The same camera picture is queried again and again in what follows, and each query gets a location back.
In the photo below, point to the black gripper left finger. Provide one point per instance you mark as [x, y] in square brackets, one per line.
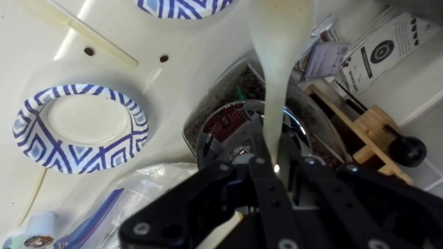
[258, 194]

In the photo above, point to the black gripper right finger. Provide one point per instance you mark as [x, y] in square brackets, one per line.
[360, 207]

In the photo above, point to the cream plastic spoon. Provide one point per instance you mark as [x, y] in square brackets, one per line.
[277, 69]

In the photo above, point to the blue patterned paper plate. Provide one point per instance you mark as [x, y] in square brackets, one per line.
[36, 133]

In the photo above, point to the wooden rack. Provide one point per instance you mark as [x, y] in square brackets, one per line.
[369, 129]

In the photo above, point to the clear zip bag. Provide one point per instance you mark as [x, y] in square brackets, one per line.
[139, 184]

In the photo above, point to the small purple paper packet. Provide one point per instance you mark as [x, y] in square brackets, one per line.
[326, 59]

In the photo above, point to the white target print card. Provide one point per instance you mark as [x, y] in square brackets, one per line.
[388, 50]

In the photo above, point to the loose coffee bean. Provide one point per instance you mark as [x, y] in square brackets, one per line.
[89, 50]
[164, 58]

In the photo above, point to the dark patterned bowl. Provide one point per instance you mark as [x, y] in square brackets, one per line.
[184, 8]

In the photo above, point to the wooden stir stick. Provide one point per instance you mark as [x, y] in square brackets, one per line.
[36, 195]
[101, 41]

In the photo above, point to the white coffee pod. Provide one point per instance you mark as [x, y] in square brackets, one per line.
[39, 225]

